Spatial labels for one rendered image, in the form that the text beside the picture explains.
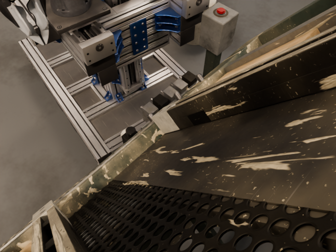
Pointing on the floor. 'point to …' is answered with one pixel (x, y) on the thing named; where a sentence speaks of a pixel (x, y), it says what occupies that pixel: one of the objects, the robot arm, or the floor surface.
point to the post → (210, 62)
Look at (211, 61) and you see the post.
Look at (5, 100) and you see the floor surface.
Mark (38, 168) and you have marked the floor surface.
